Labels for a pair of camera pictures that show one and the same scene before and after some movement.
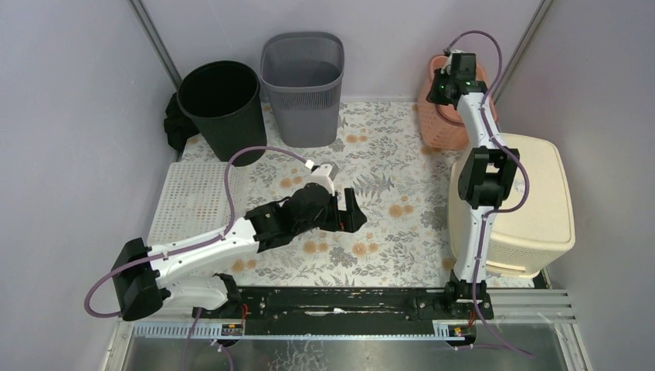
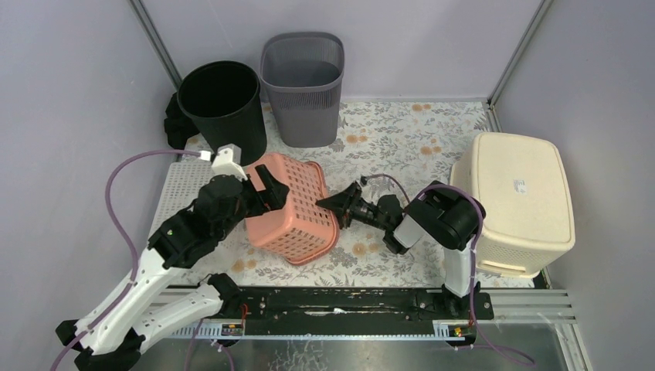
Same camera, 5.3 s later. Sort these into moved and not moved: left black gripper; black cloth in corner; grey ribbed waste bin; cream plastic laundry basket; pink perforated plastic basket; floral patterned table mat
Moved: pink perforated plastic basket; left black gripper
Not moved: black cloth in corner; grey ribbed waste bin; floral patterned table mat; cream plastic laundry basket
